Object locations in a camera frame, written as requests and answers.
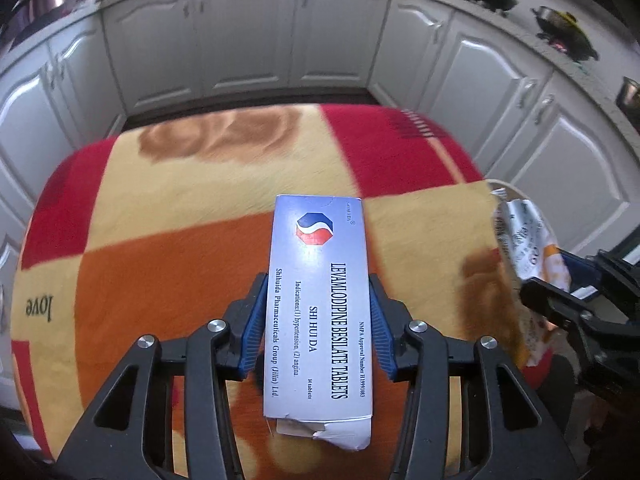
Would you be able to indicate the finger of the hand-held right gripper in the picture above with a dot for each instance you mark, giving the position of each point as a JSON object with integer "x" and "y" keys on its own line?
{"x": 555, "y": 302}
{"x": 610, "y": 275}

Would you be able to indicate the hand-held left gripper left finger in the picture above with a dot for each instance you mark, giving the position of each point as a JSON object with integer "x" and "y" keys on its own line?
{"x": 252, "y": 330}

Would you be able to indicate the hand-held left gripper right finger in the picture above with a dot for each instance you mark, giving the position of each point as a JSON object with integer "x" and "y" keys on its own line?
{"x": 382, "y": 330}

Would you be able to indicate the white orange printed wrapper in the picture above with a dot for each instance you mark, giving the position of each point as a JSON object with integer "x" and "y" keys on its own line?
{"x": 530, "y": 240}

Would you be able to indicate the white medicine box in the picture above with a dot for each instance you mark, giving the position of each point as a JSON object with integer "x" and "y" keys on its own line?
{"x": 320, "y": 280}

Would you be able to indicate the red orange printed blanket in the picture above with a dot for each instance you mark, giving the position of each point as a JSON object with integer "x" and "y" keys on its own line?
{"x": 150, "y": 285}

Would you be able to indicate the steel pot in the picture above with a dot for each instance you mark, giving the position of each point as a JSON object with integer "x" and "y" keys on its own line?
{"x": 631, "y": 100}

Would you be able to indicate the black pot with yellow lid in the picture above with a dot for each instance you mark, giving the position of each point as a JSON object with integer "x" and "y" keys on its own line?
{"x": 565, "y": 30}

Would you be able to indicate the row of white cabinet doors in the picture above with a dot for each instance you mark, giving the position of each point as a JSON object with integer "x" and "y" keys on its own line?
{"x": 240, "y": 35}

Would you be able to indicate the red cooking pot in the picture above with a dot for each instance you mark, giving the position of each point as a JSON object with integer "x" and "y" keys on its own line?
{"x": 40, "y": 10}

